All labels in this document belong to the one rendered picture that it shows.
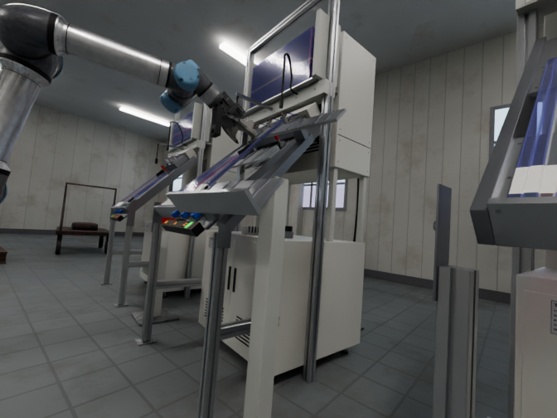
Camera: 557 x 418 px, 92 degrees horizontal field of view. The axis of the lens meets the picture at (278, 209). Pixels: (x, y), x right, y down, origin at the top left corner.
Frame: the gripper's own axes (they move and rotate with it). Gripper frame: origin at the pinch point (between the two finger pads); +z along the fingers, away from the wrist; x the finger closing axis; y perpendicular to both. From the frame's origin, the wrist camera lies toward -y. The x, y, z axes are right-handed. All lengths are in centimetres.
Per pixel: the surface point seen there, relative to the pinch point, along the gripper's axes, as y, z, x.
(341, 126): 43, 33, -10
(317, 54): 54, -2, -12
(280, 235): -34, 15, -34
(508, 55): 345, 190, -24
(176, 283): -61, 37, 60
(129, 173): 135, 46, 843
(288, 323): -52, 60, -10
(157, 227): -42, 9, 60
